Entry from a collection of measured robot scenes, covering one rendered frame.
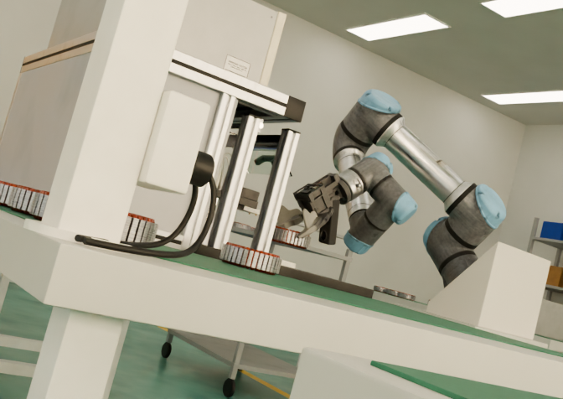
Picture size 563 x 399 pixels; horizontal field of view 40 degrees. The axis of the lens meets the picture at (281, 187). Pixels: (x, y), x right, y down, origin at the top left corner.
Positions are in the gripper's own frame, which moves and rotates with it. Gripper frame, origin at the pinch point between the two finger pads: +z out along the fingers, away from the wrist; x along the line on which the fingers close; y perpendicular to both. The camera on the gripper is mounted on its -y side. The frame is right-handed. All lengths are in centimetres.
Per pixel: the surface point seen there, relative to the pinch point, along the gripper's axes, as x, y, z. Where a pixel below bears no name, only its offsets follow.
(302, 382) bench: 133, 50, 67
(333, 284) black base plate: 19.9, -7.9, 3.2
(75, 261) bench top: 98, 49, 65
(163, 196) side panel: 20.4, 29.2, 30.3
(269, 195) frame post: 19.5, 17.7, 8.9
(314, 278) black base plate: 19.9, -4.0, 7.1
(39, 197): 60, 48, 59
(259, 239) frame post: 20.1, 11.0, 15.4
